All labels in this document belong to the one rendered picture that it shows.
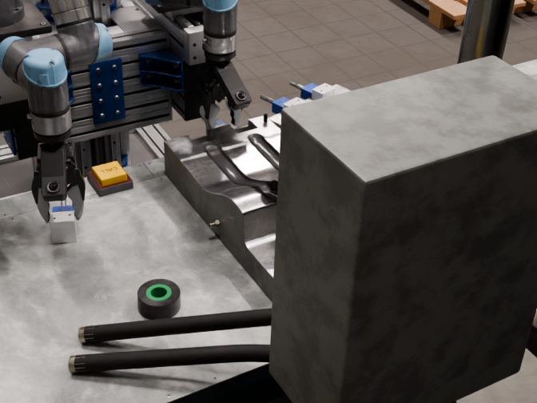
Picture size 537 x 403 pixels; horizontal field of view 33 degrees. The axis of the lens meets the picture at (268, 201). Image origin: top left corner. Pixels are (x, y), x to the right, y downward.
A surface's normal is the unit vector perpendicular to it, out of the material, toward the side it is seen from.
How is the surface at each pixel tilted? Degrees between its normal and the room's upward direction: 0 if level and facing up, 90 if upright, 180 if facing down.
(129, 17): 0
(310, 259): 90
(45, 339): 0
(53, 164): 33
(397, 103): 0
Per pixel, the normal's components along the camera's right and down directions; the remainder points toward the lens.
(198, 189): -0.87, 0.26
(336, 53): 0.04, -0.82
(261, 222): 0.50, 0.43
